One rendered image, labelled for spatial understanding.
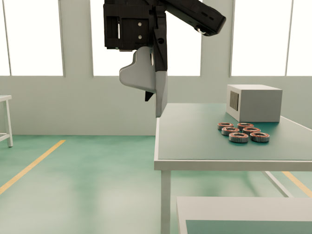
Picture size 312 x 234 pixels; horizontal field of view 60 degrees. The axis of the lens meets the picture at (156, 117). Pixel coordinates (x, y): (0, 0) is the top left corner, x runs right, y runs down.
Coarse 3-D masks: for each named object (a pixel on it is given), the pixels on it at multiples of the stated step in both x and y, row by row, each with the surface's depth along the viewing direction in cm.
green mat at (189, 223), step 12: (192, 228) 78; (204, 228) 78; (216, 228) 78; (228, 228) 78; (240, 228) 78; (252, 228) 78; (264, 228) 78; (276, 228) 78; (288, 228) 78; (300, 228) 78
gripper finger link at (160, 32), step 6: (162, 18) 34; (156, 24) 35; (162, 24) 34; (156, 30) 33; (162, 30) 33; (156, 36) 33; (162, 36) 33; (156, 42) 33; (162, 42) 33; (156, 48) 33; (162, 48) 33; (156, 54) 33; (162, 54) 33; (156, 60) 33; (162, 60) 33; (156, 66) 33; (162, 66) 33
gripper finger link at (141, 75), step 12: (144, 48) 35; (144, 60) 34; (120, 72) 33; (132, 72) 33; (144, 72) 33; (156, 72) 32; (132, 84) 33; (144, 84) 33; (156, 84) 32; (156, 96) 32; (156, 108) 33
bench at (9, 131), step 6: (0, 96) 373; (6, 96) 374; (6, 102) 380; (6, 108) 380; (6, 114) 382; (6, 120) 384; (6, 126) 386; (6, 132) 387; (0, 138) 366; (12, 144) 394
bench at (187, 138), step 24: (168, 120) 220; (192, 120) 220; (216, 120) 220; (288, 120) 220; (168, 144) 156; (192, 144) 156; (216, 144) 156; (240, 144) 156; (264, 144) 156; (288, 144) 156; (168, 168) 132; (192, 168) 132; (216, 168) 131; (240, 168) 131; (264, 168) 131; (288, 168) 131; (168, 192) 138; (288, 192) 215; (168, 216) 141
